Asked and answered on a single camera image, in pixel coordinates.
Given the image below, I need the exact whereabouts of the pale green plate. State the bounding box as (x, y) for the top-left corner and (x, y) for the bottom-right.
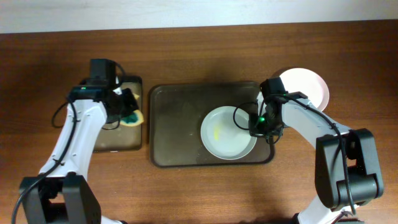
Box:
(200, 106), (257, 161)

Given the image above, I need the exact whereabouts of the green yellow sponge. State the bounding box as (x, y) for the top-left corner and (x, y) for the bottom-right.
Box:
(121, 93), (144, 127)

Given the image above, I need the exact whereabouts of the pinkish white plate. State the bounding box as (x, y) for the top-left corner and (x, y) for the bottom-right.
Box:
(279, 68), (330, 111)

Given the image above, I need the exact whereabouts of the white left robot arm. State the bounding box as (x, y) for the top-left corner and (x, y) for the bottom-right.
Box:
(11, 58), (144, 223)

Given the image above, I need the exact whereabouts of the small dark sponge tray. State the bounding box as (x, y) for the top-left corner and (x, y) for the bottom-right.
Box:
(94, 76), (143, 153)

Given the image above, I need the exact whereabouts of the large brown serving tray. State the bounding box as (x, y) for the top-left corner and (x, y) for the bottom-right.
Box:
(149, 82), (275, 168)

